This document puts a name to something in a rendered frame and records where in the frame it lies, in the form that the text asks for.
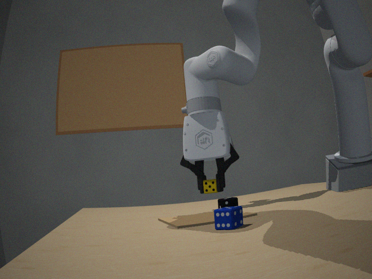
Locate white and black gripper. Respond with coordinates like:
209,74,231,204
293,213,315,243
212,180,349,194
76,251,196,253
180,109,239,194

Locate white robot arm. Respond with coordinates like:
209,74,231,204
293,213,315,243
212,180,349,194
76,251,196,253
181,0,372,163

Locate blue die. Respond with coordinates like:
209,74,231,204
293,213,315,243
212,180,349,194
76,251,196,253
214,206,243,230

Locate tan flat mat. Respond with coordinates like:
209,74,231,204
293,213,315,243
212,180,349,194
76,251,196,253
158,212,257,228

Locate black die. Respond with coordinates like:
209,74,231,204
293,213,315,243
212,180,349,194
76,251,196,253
218,197,238,208

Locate yellow die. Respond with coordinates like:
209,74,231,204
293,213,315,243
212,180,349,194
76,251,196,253
203,179,218,194

